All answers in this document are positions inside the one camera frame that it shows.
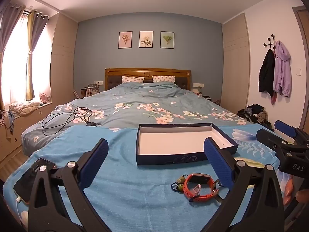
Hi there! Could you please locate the tortoiseshell bangle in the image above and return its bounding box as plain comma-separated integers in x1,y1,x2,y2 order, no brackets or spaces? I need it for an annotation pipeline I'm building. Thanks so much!
212,179,230,203

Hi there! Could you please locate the pink flower picture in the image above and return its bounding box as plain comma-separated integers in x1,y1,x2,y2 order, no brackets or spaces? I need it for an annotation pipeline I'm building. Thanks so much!
118,31,133,49

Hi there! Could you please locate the dark blue box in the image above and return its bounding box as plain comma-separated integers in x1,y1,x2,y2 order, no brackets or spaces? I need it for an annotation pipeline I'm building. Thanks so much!
136,123,239,166

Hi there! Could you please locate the black coat rack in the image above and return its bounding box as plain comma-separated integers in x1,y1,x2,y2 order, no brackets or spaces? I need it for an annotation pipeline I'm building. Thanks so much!
264,34,277,52

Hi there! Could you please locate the black curtain rod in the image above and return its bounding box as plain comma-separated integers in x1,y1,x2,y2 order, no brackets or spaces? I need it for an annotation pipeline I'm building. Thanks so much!
24,10,50,20

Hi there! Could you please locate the green leaf picture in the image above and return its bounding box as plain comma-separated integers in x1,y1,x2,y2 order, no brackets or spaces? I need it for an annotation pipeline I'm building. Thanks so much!
160,31,175,49

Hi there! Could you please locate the wooden bed headboard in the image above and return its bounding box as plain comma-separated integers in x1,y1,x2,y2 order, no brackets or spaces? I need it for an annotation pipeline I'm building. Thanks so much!
105,68,192,91

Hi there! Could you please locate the white patterned pillow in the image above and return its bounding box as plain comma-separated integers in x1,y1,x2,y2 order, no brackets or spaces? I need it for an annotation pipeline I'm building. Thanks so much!
122,76,145,84
152,75,176,83

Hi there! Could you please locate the blue cloth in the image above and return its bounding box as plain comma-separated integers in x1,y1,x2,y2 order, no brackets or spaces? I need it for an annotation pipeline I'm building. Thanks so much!
1,110,16,136

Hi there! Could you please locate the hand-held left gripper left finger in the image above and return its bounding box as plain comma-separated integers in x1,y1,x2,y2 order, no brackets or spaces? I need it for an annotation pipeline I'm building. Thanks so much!
28,138,109,232

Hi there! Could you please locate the pile of beige bedding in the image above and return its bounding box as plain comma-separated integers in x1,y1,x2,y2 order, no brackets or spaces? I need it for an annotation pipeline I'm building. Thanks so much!
8,101,40,115

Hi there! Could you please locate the dark nightstand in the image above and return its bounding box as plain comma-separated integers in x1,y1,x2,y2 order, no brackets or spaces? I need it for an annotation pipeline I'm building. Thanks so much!
203,95,221,105

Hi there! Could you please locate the white sheer curtain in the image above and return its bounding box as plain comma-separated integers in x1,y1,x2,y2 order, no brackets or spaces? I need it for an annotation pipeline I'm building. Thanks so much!
1,13,52,103

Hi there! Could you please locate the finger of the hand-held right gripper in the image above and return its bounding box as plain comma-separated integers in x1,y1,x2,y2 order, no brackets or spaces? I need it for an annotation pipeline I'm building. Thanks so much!
274,120,309,148
256,129,298,161

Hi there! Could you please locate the grey and olive curtain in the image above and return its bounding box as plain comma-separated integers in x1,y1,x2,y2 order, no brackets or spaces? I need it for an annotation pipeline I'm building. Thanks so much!
0,3,26,112
25,10,50,101

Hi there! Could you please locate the black cable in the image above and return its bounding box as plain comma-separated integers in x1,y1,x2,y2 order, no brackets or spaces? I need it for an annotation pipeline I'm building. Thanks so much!
42,105,102,137

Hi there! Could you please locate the wooden bed floral duvet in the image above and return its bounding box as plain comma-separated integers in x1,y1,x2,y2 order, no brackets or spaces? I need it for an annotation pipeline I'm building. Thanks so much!
21,82,254,157

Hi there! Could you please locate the black smartphone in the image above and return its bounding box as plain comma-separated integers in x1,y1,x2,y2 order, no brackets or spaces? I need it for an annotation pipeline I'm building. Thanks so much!
13,158,57,203

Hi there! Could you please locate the white flower picture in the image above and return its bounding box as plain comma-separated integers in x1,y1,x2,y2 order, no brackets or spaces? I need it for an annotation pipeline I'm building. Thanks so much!
139,31,154,48

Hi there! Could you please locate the pile of dark clothes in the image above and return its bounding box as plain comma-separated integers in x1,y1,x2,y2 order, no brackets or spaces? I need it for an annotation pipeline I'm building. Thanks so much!
237,104,272,129

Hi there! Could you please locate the beige wardrobe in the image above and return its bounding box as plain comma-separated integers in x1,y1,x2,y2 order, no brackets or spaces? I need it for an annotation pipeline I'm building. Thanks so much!
222,12,250,114
49,13,79,104

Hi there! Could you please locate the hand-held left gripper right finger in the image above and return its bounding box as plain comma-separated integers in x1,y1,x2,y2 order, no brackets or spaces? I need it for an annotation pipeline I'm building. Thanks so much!
203,137,285,232

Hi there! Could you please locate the light blue flower blanket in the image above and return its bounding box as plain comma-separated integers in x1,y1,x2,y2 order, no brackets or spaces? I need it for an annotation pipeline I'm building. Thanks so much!
3,123,302,232

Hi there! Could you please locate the black jacket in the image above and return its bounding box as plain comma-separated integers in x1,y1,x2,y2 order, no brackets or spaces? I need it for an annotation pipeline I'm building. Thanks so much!
259,49,276,93

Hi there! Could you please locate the person's right hand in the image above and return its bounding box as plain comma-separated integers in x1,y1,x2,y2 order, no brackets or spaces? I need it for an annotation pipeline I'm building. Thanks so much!
296,190,309,203

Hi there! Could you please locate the orange smartwatch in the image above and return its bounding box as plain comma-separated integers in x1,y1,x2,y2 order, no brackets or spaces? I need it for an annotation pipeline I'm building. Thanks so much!
183,173,218,202

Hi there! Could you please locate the purple jacket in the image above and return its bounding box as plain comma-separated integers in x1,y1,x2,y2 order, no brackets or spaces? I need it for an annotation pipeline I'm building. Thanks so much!
273,41,291,97

